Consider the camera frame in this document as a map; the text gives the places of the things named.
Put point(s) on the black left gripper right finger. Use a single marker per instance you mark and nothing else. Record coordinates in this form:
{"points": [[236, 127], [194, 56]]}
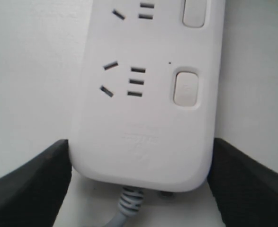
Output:
{"points": [[245, 191]]}

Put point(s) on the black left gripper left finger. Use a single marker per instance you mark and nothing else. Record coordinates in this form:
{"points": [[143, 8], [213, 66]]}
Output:
{"points": [[32, 195]]}

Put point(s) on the white five-outlet power strip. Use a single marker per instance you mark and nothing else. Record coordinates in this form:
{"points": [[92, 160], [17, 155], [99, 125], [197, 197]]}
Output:
{"points": [[145, 110]]}

